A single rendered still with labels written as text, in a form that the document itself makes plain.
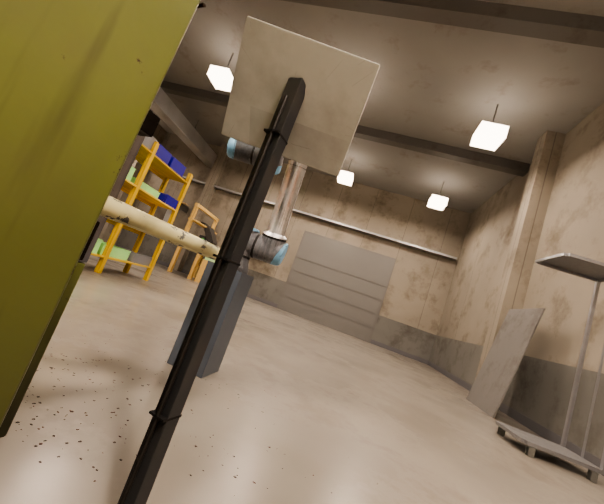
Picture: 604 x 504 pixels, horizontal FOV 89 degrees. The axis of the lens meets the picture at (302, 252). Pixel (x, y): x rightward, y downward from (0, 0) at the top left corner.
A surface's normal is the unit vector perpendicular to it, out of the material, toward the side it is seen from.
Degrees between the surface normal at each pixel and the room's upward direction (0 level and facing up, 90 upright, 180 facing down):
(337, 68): 120
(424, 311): 90
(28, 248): 90
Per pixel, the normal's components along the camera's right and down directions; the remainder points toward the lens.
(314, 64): -0.12, 0.36
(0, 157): 0.87, 0.25
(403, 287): -0.15, -0.20
